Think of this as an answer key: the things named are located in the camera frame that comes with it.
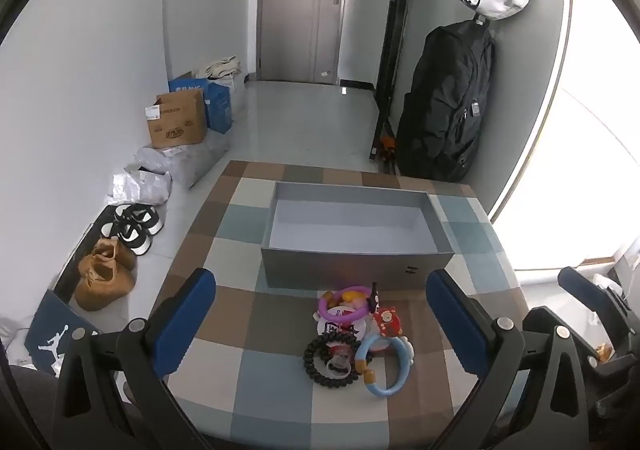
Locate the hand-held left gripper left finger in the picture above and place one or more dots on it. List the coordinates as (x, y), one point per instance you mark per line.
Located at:
(185, 320)

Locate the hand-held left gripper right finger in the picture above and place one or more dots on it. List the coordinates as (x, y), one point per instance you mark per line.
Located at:
(455, 325)

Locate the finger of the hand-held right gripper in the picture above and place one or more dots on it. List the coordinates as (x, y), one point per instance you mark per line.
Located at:
(575, 325)
(582, 287)

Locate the red charm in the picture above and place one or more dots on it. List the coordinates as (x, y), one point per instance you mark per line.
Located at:
(385, 321)

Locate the black hair clip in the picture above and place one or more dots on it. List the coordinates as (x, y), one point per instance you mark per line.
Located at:
(373, 297)

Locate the white round badge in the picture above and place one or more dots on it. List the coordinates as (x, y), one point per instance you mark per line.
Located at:
(340, 330)

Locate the pink rimmed round badge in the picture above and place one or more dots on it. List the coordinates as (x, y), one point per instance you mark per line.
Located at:
(339, 365)

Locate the grey box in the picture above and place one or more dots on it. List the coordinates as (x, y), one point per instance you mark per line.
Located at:
(350, 230)

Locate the tan boot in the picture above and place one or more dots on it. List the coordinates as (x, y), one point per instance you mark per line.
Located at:
(102, 287)
(117, 255)

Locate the checkered tablecloth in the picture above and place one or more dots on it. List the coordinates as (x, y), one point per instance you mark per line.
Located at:
(280, 380)

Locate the black shoe mat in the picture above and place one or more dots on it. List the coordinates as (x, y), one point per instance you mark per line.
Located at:
(80, 255)

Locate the blue shoe box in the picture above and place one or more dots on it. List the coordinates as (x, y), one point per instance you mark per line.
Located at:
(52, 335)

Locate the small silver plastic bag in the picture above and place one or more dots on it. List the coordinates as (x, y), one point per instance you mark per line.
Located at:
(140, 187)

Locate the large grey plastic bag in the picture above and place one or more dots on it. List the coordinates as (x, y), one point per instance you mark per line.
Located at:
(195, 157)

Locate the small orange object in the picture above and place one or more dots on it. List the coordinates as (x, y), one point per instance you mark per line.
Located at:
(388, 141)

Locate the cardboard box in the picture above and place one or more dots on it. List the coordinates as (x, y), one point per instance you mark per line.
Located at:
(177, 122)

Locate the blue carton box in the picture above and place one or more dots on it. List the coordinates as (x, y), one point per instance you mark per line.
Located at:
(220, 107)

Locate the black backpack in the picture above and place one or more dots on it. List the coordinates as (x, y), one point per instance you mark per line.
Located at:
(445, 100)

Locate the white tote bag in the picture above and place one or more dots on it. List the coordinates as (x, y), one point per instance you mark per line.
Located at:
(222, 67)

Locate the black metal stand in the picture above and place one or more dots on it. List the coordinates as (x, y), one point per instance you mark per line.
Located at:
(395, 30)

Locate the grey door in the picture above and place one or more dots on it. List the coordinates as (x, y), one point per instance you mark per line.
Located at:
(295, 5)

